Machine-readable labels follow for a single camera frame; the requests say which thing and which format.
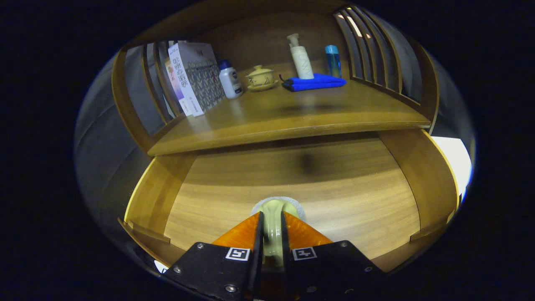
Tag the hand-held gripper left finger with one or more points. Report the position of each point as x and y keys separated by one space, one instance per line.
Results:
x=209 y=267

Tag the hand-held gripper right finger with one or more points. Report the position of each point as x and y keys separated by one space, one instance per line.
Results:
x=334 y=267

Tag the wooden drawer with black knob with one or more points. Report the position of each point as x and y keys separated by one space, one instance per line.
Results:
x=334 y=196

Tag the wooden countertop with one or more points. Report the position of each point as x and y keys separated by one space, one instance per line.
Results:
x=313 y=113

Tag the white drawer unit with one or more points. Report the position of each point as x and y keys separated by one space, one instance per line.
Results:
x=453 y=163

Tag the thin purple book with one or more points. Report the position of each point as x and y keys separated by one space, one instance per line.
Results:
x=175 y=85

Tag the white bottle with blue cap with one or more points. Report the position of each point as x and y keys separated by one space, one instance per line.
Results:
x=231 y=83

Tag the folded blue cloth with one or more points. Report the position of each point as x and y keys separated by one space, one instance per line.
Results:
x=313 y=82

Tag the thick white book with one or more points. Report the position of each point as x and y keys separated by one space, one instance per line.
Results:
x=196 y=79

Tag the yellow lidded ceramic teacup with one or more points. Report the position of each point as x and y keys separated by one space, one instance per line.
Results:
x=261 y=78

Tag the clear blue bottle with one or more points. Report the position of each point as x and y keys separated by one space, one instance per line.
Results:
x=333 y=62

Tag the white pump bottle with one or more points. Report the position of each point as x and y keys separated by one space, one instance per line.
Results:
x=301 y=62

